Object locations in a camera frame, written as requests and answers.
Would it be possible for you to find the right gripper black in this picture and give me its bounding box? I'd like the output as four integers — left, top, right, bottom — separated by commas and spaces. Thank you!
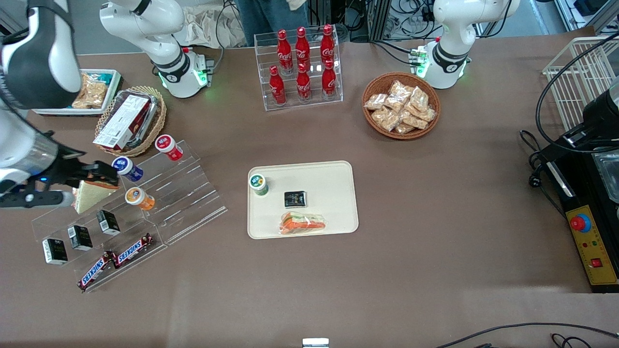
44, 151, 119, 190

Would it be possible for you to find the green gum bottle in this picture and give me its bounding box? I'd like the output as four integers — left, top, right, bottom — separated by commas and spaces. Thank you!
249, 174, 269, 197

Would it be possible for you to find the blue gum bottle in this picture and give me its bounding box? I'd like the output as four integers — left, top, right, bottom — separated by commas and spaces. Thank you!
111, 156, 144, 183

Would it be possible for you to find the orange gum bottle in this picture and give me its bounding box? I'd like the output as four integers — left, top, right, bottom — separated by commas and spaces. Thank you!
125, 187, 156, 211

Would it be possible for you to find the red gum bottle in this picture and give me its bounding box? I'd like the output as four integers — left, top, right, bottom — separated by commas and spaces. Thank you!
155, 134, 184, 161

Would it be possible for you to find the white rectangular snack tray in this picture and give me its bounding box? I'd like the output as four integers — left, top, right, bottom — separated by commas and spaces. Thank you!
33, 69, 121, 117

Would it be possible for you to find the beige serving tray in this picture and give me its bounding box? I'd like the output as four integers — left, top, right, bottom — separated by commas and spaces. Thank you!
247, 160, 359, 240

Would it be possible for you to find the large wrapped triangle sandwich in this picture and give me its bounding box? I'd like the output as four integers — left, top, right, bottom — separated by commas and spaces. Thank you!
73, 180, 119, 214

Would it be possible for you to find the small black carton box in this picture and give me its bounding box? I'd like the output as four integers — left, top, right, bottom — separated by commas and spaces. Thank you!
42, 238, 69, 265
96, 209, 121, 236
67, 225, 93, 251

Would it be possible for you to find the red white biscuit box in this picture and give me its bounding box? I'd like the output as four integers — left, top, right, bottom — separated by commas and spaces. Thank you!
93, 92, 151, 151

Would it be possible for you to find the oval wicker basket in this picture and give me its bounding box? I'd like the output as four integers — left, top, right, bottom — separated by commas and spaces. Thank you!
95, 86, 167, 158

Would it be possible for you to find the Snickers chocolate bar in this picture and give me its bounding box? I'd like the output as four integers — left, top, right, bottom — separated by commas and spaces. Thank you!
77, 251, 117, 291
112, 233, 153, 268

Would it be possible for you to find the clear acrylic step shelf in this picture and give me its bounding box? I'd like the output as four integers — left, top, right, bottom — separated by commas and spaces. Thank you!
31, 140, 228, 293

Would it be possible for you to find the crumpled beige paper bag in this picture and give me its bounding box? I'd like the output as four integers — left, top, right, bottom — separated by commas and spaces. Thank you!
183, 5, 247, 49

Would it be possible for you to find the red Coca-Cola bottle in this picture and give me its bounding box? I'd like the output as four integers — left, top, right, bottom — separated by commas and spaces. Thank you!
277, 29, 294, 74
320, 24, 336, 68
296, 63, 312, 102
269, 66, 286, 105
295, 27, 311, 72
322, 59, 338, 100

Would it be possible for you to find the wrapped sandwich with orange filling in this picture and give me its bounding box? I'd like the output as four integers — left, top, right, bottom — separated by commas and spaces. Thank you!
279, 211, 327, 236

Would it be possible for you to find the person in blue jeans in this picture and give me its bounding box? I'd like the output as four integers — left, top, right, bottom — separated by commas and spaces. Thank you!
236, 0, 310, 47

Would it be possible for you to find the clear acrylic bottle rack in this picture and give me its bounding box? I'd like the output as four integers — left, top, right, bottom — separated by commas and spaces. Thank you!
254, 25, 344, 112

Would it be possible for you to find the round wicker basket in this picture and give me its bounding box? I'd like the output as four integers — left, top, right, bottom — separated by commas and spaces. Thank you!
362, 72, 441, 141

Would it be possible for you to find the black sealing machine yellow panel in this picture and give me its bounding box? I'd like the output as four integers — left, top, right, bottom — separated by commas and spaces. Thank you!
539, 80, 619, 294

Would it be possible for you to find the clear plastic container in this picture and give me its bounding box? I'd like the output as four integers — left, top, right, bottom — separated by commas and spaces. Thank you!
592, 151, 619, 203

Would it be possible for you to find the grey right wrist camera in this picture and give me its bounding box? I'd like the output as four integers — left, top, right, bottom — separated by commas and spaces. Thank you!
0, 190, 64, 209

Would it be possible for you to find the black machine cable with plug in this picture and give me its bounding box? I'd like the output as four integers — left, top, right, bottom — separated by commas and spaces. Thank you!
520, 130, 566, 218

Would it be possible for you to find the thick black cable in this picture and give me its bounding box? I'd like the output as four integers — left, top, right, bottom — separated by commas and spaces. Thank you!
534, 31, 619, 155

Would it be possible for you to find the long black cable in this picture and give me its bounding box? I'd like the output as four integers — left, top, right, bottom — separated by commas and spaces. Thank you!
435, 322, 619, 348

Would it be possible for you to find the white wire basket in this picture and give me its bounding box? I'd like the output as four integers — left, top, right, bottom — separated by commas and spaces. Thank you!
542, 36, 619, 131

